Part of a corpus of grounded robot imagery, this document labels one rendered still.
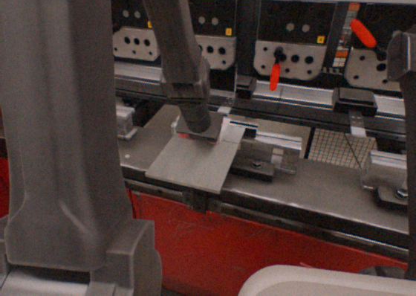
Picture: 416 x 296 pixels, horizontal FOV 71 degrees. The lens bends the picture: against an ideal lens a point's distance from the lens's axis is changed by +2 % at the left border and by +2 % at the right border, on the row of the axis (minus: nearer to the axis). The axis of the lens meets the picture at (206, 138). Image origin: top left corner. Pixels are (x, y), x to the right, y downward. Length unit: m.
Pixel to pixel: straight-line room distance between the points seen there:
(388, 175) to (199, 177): 0.49
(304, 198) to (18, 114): 0.73
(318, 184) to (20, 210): 0.78
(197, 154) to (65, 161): 0.57
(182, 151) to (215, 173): 0.12
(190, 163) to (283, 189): 0.28
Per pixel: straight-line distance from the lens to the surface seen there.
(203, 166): 0.69
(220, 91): 0.81
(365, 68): 0.71
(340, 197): 0.87
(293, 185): 0.86
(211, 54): 0.73
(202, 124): 0.63
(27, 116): 0.18
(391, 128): 1.12
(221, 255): 1.06
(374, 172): 0.88
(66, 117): 0.17
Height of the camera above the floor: 1.45
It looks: 35 degrees down
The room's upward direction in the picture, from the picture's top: straight up
